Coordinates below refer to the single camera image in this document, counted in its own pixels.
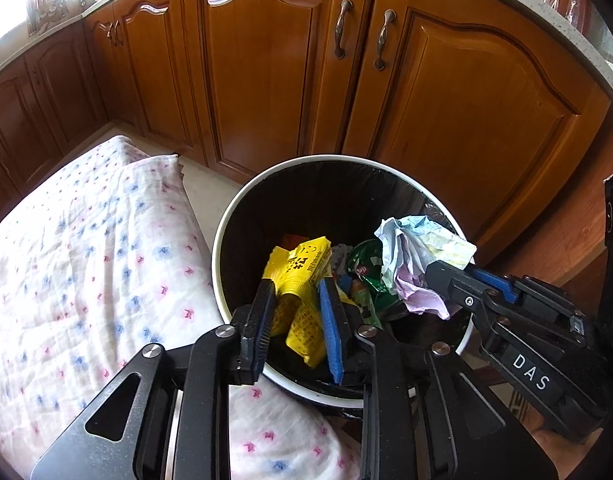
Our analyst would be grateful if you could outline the brown wooden base cabinets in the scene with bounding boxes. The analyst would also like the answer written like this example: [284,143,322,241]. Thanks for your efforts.
[0,0,613,263]

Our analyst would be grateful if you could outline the knife block with utensils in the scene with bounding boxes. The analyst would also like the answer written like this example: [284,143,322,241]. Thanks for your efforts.
[26,0,70,36]

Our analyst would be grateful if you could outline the yellow snack wrapper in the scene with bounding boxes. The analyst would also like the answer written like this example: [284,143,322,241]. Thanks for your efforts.
[263,236,343,375]

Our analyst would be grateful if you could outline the red snack packet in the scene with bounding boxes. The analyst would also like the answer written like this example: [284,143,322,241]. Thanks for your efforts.
[278,233,309,250]

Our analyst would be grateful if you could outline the white floral tablecloth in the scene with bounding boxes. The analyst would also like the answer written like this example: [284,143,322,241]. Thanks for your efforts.
[0,134,363,480]

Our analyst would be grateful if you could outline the pastel paper ball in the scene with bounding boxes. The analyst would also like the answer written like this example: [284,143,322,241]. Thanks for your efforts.
[375,216,477,321]

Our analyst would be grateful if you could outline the green snack bag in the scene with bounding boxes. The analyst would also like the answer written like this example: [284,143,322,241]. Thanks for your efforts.
[346,237,401,327]

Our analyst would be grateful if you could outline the white rimmed trash bin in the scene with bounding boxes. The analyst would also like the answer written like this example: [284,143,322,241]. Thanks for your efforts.
[212,154,475,410]

